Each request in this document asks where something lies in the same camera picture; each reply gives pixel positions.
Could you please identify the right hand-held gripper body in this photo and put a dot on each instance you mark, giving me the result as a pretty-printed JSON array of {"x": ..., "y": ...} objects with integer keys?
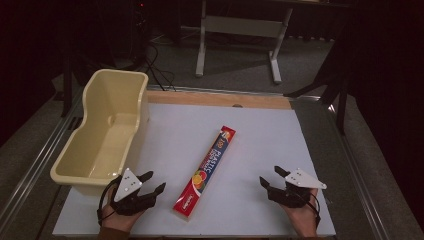
[{"x": 297, "y": 189}]

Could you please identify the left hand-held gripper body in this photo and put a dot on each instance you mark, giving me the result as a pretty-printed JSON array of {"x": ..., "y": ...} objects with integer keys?
[{"x": 127, "y": 186}]

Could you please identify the long red and blue box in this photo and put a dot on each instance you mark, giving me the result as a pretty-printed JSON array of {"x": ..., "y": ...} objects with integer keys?
[{"x": 204, "y": 172}]

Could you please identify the cream plastic tub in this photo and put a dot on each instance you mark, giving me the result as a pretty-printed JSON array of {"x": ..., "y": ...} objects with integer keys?
[{"x": 100, "y": 133}]

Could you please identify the person's right hand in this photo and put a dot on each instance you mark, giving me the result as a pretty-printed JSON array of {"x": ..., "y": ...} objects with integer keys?
[{"x": 304, "y": 216}]

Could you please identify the person's left hand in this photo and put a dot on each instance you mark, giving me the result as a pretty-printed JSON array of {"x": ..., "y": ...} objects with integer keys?
[{"x": 119, "y": 218}]

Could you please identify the wooden board strip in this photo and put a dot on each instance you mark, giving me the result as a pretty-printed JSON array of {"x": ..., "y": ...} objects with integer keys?
[{"x": 218, "y": 99}]

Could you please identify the black stand legs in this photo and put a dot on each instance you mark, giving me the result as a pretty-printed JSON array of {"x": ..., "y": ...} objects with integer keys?
[{"x": 330, "y": 80}]

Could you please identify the white metal table frame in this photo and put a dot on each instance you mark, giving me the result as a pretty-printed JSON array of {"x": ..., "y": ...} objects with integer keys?
[{"x": 240, "y": 36}]

